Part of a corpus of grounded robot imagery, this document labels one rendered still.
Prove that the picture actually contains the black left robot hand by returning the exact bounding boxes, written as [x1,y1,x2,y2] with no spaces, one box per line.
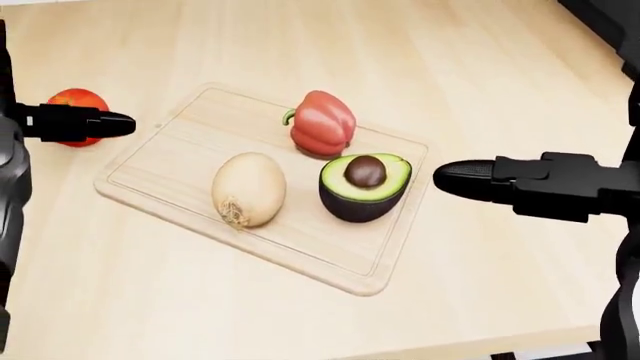
[0,18,137,339]

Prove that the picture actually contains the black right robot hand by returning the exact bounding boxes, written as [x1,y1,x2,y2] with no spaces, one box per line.
[432,80,640,360]

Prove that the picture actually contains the red tomato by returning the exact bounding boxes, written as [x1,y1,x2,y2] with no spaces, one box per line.
[46,87,110,148]

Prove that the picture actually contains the light wooden cutting board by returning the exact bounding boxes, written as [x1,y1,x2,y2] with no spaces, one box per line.
[93,82,431,297]

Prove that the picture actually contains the halved avocado with pit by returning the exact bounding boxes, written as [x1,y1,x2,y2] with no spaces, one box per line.
[318,152,413,225]

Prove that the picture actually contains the yellow onion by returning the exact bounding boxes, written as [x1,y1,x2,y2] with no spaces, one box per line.
[211,151,288,229]

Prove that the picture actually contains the red bell pepper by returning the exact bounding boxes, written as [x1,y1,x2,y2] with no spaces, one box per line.
[282,89,358,160]

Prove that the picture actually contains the dark cabinet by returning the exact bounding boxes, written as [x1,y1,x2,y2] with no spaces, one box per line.
[557,0,640,82]

